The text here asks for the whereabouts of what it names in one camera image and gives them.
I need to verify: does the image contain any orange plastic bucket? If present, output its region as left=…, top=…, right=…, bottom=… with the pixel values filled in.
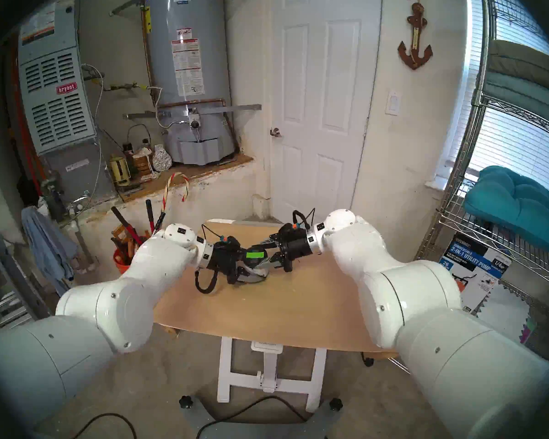
left=113, top=248, right=135, bottom=275

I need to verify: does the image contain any gray Bryant furnace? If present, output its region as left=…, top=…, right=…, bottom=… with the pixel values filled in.
left=17, top=0, right=117, bottom=205

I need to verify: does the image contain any black grip steel rod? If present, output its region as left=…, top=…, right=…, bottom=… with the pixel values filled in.
left=147, top=212, right=166, bottom=242

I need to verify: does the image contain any white zigzag edged sheet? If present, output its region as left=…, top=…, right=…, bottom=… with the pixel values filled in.
left=478, top=283, right=531, bottom=343

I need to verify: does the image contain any plywood platform board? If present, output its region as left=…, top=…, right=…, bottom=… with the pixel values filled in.
left=117, top=152, right=254, bottom=203

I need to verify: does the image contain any teal tufted cushion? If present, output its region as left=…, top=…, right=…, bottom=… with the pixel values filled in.
left=463, top=165, right=549, bottom=265

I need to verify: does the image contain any chrome wire shelf rack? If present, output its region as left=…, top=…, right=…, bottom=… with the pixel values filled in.
left=389, top=0, right=549, bottom=375

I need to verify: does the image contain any pale teal folded cushion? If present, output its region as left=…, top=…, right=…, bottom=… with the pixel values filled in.
left=479, top=71, right=549, bottom=132

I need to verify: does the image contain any wicker basket with handle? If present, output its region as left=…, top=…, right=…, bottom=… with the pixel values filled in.
left=127, top=124, right=155, bottom=176

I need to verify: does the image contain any flexible corrugated steel hose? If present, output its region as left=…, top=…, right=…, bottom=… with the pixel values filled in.
left=147, top=86, right=186, bottom=129

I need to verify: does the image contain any gas pipe with yellow valve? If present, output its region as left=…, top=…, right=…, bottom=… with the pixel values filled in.
left=102, top=81, right=149, bottom=92

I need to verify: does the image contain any olive gray folded cushion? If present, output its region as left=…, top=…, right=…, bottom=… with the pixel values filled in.
left=487, top=39, right=549, bottom=93

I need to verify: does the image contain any wooden saw handle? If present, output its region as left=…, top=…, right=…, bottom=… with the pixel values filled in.
left=111, top=223, right=140, bottom=262

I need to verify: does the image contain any wooden anchor wall decoration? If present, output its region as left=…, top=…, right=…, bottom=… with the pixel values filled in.
left=397, top=0, right=434, bottom=70

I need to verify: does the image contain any aluminium ladder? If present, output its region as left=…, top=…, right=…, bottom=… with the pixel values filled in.
left=0, top=187, right=42, bottom=338

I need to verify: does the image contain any pale yellow jug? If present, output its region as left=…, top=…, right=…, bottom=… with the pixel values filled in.
left=108, top=155, right=132, bottom=187

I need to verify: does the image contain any utility pump carton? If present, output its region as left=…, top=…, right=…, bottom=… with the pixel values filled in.
left=438, top=232, right=513, bottom=315

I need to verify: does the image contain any folding table with board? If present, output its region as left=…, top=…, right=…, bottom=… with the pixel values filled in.
left=153, top=221, right=396, bottom=360

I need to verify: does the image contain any blue hanging towel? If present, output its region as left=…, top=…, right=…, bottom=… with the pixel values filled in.
left=21, top=206, right=79, bottom=297

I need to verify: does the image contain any black coiled cable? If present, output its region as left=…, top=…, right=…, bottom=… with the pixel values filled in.
left=194, top=259, right=220, bottom=295

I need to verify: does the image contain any crumpled aluminium foil bundle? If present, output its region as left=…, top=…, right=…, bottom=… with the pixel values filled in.
left=152, top=144, right=172, bottom=172

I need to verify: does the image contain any gray robot base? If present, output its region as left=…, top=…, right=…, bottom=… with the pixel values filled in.
left=181, top=395, right=344, bottom=439

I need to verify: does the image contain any window with white blinds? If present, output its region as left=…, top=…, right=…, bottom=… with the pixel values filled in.
left=432, top=0, right=549, bottom=201

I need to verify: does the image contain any striped candy cane decoration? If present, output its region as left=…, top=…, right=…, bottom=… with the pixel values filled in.
left=162, top=172, right=190, bottom=214

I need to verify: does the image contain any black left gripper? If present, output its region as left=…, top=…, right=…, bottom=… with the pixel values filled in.
left=208, top=242, right=268, bottom=285

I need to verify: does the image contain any gray water heater tank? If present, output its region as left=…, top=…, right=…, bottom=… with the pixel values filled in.
left=140, top=0, right=238, bottom=166

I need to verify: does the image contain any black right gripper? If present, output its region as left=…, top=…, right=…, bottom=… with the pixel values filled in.
left=268, top=229, right=312, bottom=273

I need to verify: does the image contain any black floor cable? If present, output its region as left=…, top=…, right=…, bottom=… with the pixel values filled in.
left=71, top=412, right=138, bottom=439
left=197, top=395, right=309, bottom=439

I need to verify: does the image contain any white panel door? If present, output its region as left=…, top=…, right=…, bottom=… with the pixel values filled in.
left=269, top=0, right=382, bottom=230

